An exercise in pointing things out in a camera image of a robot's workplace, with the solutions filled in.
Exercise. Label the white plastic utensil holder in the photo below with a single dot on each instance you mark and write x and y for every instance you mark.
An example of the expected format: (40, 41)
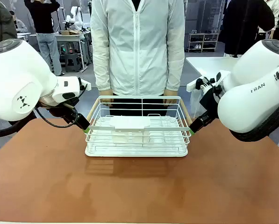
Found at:
(130, 122)

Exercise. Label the bystander in dark green jacket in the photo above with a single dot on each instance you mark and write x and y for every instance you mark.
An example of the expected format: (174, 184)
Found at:
(1, 23)

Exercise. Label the person's left hand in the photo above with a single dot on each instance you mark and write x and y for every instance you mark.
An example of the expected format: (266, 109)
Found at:
(170, 96)

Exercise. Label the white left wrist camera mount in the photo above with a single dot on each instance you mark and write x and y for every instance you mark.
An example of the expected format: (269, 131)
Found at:
(86, 86)

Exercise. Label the black plastic stool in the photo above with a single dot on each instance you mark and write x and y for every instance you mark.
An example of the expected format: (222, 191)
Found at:
(72, 61)

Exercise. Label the person in white jacket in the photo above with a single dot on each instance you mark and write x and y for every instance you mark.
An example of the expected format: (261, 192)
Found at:
(137, 46)

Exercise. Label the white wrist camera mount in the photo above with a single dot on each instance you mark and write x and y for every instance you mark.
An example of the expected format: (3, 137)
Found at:
(86, 86)
(191, 86)

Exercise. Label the person's left forearm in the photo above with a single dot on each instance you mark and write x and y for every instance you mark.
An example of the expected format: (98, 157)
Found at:
(175, 70)

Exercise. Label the white drip tray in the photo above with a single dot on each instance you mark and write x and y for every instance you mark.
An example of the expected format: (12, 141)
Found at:
(134, 152)

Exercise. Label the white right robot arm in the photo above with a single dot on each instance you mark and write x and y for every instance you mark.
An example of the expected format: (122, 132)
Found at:
(246, 105)

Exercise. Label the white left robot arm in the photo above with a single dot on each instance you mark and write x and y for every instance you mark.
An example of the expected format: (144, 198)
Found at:
(17, 77)

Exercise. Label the white side table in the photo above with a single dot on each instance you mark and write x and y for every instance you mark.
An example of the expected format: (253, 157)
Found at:
(211, 64)

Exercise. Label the bystander in black top, jeans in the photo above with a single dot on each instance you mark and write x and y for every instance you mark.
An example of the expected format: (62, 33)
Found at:
(45, 28)

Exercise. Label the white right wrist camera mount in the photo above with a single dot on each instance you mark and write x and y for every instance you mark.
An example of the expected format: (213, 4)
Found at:
(191, 86)

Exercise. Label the grey background desk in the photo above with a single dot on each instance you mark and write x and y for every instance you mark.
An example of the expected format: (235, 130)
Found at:
(82, 46)

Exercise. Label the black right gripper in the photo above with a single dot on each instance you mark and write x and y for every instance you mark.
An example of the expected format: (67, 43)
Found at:
(210, 102)

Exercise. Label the white shoe rack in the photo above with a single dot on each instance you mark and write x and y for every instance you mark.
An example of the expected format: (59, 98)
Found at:
(203, 42)

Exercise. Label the bystander in black coat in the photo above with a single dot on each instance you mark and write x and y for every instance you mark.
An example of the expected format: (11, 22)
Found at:
(246, 25)

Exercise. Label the person's right forearm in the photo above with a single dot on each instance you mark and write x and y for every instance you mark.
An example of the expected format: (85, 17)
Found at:
(100, 70)

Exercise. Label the seated bystander in grey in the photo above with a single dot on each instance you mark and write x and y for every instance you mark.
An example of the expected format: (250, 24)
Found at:
(20, 25)

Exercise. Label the person's right hand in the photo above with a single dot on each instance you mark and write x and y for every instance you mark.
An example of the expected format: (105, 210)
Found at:
(106, 96)

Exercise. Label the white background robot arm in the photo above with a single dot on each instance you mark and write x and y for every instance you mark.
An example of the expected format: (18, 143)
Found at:
(75, 17)

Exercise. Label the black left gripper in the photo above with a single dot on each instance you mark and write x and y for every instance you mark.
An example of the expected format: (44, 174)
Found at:
(64, 110)

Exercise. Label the cardboard box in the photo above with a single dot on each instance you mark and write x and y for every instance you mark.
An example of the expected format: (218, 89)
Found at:
(70, 32)

